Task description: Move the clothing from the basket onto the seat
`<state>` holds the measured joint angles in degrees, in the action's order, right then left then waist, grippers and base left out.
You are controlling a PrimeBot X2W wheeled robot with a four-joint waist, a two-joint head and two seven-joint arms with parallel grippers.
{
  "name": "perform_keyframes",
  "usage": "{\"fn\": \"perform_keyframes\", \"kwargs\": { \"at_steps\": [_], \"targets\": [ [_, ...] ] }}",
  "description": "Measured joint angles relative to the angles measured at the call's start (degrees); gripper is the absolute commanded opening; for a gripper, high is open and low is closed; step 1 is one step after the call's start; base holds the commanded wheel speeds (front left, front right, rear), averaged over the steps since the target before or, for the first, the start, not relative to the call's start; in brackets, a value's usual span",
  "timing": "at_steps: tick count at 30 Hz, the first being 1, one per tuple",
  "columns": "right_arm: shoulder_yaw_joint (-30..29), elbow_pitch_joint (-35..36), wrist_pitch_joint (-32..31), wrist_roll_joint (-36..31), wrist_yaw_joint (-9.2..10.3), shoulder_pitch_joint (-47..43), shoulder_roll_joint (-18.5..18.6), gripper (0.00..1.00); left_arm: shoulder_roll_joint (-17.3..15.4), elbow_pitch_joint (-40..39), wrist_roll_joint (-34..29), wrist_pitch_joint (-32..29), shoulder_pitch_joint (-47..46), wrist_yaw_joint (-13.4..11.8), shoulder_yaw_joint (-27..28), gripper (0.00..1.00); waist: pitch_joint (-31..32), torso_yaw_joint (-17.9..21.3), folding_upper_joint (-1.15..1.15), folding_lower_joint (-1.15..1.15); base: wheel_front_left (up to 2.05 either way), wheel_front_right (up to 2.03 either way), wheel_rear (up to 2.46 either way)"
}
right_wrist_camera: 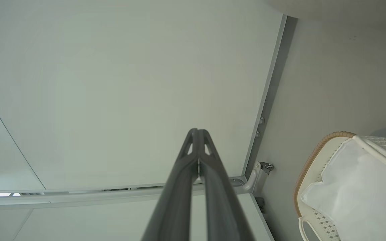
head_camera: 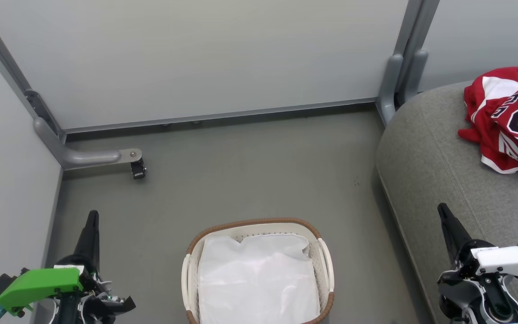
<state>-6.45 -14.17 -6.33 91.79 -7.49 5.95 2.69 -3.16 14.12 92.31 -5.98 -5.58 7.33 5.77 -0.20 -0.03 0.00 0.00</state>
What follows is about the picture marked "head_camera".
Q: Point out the white basket liner cloth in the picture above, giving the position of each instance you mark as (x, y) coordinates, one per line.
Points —
(259, 283)

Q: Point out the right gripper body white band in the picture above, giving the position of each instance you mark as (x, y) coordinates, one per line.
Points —
(506, 261)

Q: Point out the grey wall bottom rail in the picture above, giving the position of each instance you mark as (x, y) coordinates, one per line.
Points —
(218, 115)
(52, 216)

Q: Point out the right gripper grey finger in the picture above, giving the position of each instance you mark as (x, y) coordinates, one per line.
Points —
(453, 234)

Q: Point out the grey partition corner post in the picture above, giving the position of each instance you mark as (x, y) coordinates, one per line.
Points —
(409, 54)

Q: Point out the red and white jersey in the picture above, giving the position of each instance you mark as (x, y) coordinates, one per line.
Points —
(506, 117)

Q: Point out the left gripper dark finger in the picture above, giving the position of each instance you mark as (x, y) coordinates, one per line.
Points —
(90, 243)

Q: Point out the black caster wheel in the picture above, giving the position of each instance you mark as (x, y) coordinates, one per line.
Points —
(138, 169)

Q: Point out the white woven laundry basket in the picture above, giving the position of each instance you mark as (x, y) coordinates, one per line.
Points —
(326, 270)

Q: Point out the grey fabric sofa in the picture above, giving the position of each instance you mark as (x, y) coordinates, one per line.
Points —
(425, 171)

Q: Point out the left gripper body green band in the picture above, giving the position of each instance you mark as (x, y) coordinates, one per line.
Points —
(38, 283)

